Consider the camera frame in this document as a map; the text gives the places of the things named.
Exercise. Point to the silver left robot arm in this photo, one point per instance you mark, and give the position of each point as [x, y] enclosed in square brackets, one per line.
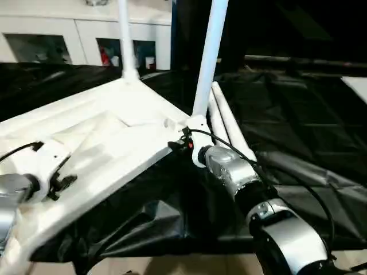
[11, 195]

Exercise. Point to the white plastic table top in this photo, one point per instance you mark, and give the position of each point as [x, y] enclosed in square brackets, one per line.
[86, 137]

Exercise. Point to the silver metal rail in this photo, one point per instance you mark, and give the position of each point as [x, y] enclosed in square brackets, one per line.
[304, 59]

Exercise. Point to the white plastic table leg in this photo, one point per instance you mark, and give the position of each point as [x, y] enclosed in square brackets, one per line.
[126, 40]
[221, 126]
[232, 120]
[209, 57]

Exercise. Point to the white cabinet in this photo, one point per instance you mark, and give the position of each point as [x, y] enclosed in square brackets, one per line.
[57, 26]

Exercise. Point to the red bottle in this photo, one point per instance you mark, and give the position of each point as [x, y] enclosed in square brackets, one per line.
[104, 55]

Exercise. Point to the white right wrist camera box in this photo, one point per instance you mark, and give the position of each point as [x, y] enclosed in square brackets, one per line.
[198, 134]

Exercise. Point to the black mat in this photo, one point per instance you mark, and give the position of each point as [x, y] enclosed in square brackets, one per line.
[298, 143]

